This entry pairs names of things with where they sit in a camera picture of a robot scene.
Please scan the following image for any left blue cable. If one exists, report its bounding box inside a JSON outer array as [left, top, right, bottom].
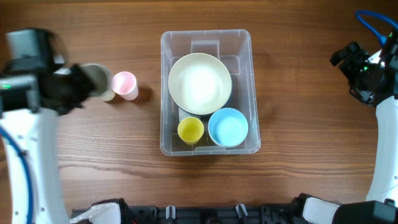
[[0, 126, 34, 224]]

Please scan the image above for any light blue small bowl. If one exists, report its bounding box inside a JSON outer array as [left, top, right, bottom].
[[208, 108, 249, 148]]

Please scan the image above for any cream plastic cup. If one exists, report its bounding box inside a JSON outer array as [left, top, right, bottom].
[[98, 88, 116, 102]]

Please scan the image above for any yellow plastic cup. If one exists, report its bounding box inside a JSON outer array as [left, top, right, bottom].
[[177, 117, 205, 145]]

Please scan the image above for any cream large bowl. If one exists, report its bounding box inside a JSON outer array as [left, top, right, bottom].
[[168, 53, 233, 115]]

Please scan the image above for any pink plastic cup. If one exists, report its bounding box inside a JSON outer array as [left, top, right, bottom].
[[111, 72, 139, 101]]

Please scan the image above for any clear plastic storage container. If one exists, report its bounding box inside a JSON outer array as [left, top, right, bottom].
[[160, 29, 261, 156]]

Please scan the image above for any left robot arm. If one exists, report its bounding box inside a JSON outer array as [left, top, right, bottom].
[[1, 28, 96, 223]]

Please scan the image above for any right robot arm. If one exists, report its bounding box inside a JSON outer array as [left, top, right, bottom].
[[299, 30, 397, 223]]

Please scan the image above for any dark blue plate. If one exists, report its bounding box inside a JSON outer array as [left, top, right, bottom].
[[173, 82, 233, 116]]

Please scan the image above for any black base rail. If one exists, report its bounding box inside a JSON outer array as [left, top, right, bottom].
[[72, 198, 308, 224]]

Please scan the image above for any grey plastic cup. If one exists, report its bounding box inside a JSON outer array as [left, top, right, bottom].
[[81, 63, 112, 97]]

